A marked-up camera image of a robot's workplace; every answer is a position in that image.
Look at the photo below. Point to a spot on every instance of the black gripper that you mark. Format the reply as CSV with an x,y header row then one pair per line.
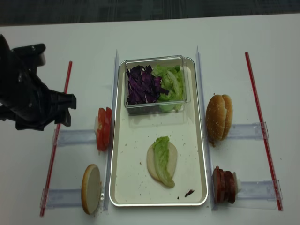
x,y
26,100

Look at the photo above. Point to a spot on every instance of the red tomato slice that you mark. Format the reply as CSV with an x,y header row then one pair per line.
x,y
107,126
100,130

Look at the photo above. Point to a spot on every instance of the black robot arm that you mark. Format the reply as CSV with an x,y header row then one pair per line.
x,y
24,98

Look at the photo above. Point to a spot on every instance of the green lettuce leaf on bun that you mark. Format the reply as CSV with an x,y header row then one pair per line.
x,y
161,155

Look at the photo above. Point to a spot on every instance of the green lettuce pieces in box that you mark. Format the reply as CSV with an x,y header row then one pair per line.
x,y
168,83

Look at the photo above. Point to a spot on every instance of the front red meat patty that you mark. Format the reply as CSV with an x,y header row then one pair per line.
x,y
219,185

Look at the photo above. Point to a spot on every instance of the red meat patty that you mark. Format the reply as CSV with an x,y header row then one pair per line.
x,y
232,186
219,185
227,175

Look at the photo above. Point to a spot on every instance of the left red strip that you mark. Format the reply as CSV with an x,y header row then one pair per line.
x,y
53,153

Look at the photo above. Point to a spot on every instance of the red strip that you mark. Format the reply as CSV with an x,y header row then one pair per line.
x,y
266,141
53,153

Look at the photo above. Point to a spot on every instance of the upright bun half left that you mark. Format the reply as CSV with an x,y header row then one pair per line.
x,y
91,189

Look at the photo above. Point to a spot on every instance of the shredded purple cabbage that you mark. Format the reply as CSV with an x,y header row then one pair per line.
x,y
143,86

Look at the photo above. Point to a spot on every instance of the white rectangular tray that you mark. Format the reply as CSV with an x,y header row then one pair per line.
x,y
130,182

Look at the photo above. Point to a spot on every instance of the clear plastic salad box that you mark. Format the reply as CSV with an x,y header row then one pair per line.
x,y
158,107

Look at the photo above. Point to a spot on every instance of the bottom bun slice on tray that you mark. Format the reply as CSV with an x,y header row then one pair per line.
x,y
171,165

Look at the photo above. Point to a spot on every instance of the dark food scrap on tray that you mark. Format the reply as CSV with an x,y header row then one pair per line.
x,y
184,195

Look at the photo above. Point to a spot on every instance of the right clear long divider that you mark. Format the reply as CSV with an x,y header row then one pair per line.
x,y
202,106

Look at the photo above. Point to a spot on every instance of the sesame bun top front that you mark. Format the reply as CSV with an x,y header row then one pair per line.
x,y
215,118

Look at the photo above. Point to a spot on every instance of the sesame bun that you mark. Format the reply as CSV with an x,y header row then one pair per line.
x,y
215,118
229,115

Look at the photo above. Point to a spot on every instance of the sesame bun top rear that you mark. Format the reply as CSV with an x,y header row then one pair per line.
x,y
229,115

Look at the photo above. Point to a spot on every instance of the white patty stand block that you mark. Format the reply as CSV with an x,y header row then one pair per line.
x,y
237,183

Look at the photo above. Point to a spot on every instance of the right red strip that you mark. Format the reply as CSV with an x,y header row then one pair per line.
x,y
266,141

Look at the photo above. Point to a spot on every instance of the clear rail upper left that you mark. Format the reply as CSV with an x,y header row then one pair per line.
x,y
74,137

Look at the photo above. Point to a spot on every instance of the clear rail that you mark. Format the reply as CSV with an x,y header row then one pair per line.
x,y
257,190
254,131
60,198
74,137

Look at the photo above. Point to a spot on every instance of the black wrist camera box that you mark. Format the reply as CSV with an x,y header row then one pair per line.
x,y
32,55

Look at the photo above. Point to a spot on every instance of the clear rail lower left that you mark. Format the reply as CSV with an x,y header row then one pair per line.
x,y
60,198

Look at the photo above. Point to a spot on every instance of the clear rail upper right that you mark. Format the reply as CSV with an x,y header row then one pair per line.
x,y
254,131

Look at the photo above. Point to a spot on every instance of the clear rail lower right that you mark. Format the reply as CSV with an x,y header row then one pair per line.
x,y
257,190

